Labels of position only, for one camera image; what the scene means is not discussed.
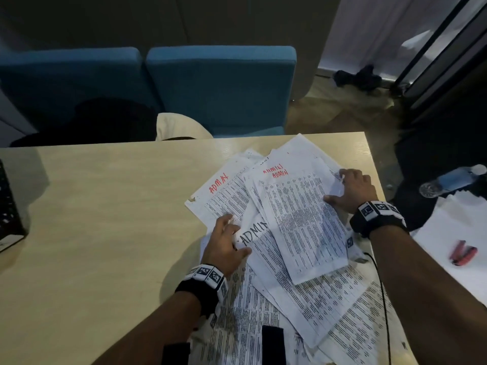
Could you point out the black framed glass door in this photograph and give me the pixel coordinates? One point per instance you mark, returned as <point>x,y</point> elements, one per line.
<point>445,56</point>

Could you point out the black mesh tray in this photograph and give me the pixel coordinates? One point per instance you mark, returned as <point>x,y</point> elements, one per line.
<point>8,209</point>

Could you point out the printed sheet with black writing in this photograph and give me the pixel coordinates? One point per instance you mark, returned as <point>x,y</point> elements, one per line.
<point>300,296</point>

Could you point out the clear plastic water bottle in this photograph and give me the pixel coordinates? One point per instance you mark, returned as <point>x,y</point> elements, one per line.
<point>454,180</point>

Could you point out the red hand tool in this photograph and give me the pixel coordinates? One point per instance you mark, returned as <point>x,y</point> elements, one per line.
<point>462,253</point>

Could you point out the black shoes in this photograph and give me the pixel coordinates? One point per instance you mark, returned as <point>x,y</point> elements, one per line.
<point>359,77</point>

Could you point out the person's right thumb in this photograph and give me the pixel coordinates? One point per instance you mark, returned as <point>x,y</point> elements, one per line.
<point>334,199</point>

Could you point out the blue upholstered chair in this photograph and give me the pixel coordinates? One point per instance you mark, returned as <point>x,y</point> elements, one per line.
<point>57,77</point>
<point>224,87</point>

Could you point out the person's right forearm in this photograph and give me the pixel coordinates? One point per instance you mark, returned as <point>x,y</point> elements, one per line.
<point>422,296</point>

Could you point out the person's right hand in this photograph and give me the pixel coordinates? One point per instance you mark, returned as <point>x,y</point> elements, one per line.
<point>357,191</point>

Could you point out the black bag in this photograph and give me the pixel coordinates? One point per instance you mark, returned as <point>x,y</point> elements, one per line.
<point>95,123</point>

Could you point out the person's left thumb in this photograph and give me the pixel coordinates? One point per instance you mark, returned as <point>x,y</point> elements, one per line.
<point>241,254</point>

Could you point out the black wrist band with markers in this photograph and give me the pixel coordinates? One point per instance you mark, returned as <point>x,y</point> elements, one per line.
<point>201,287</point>
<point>374,220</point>

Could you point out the person's left hand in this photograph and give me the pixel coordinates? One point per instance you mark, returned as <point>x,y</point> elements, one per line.
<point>220,250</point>

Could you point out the pile of printed papers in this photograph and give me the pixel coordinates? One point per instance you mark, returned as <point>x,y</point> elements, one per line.
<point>243,323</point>

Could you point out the person's left forearm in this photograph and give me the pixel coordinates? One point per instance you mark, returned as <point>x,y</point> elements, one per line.
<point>152,330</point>

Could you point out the white blank paper sheet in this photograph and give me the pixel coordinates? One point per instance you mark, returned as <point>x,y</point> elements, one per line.
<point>441,231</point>

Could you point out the printed sheet with red writing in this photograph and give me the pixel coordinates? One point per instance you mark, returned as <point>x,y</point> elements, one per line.
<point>300,220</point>

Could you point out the cream cloth bag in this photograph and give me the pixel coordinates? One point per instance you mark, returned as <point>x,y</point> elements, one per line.
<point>178,127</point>

